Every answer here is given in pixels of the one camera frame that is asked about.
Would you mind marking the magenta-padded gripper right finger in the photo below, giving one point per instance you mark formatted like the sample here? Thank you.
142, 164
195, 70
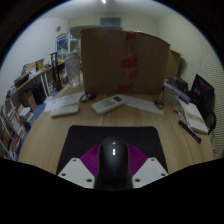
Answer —
150, 171

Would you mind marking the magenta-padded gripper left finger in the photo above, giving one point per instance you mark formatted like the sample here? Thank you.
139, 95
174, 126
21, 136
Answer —
75, 171

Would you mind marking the black computer mouse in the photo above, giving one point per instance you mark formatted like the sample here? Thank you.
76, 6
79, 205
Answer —
113, 163

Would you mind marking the black mouse pad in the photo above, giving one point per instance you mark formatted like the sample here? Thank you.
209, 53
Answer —
86, 136

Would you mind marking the black pen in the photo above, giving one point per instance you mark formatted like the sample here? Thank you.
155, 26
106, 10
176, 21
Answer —
190, 131

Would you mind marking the white paper sheet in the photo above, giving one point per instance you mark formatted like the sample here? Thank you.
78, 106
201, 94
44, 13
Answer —
61, 100
140, 103

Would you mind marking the open white notebook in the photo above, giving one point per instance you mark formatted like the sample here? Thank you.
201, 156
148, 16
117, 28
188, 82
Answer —
195, 118

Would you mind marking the white remote control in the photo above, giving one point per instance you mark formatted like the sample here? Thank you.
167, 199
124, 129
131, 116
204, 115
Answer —
107, 104

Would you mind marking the black monitor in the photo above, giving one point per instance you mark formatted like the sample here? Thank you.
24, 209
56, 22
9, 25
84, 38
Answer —
201, 93

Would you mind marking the black metal stand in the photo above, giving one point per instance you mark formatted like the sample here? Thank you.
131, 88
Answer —
55, 71

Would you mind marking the clear glass jar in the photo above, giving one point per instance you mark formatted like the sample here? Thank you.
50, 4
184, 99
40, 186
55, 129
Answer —
72, 68

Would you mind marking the large brown cardboard box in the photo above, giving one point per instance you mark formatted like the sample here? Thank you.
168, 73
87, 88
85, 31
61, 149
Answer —
106, 60

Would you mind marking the blue white glass cabinet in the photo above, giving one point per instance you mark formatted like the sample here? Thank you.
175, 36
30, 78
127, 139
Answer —
63, 43

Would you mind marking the grey door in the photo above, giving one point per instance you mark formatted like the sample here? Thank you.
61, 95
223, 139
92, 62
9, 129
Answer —
110, 22

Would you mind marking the ceiling light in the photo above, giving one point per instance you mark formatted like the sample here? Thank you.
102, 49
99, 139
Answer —
103, 1

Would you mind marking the round wall clock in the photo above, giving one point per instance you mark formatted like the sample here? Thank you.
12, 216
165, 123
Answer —
58, 29

